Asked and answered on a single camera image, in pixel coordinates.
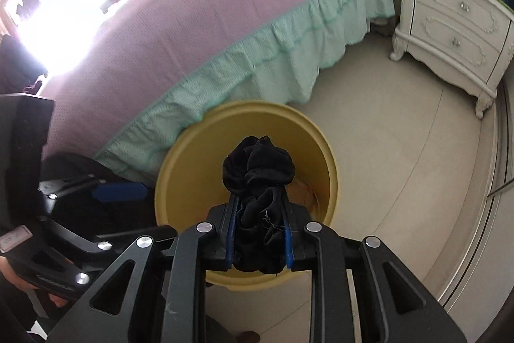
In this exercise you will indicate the black sock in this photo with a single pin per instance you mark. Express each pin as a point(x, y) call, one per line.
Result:
point(257, 174)

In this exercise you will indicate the white carved nightstand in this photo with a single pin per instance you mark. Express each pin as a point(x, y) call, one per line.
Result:
point(441, 25)

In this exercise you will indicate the bed with purple cover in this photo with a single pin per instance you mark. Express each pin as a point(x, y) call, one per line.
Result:
point(200, 25)

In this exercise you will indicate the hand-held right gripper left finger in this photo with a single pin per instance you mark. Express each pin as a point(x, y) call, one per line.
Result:
point(231, 234)

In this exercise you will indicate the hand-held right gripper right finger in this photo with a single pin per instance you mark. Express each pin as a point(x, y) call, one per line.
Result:
point(288, 242)

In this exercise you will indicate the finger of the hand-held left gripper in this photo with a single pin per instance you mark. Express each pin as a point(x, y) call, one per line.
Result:
point(120, 192)
point(76, 236)

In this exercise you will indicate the yellow plastic bin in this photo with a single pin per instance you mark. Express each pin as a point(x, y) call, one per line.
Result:
point(281, 126)

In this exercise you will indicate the person's left hand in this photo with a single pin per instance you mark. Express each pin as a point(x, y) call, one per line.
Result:
point(14, 274)

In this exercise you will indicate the metal sliding door track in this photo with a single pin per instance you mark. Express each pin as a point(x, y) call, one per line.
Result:
point(494, 166)

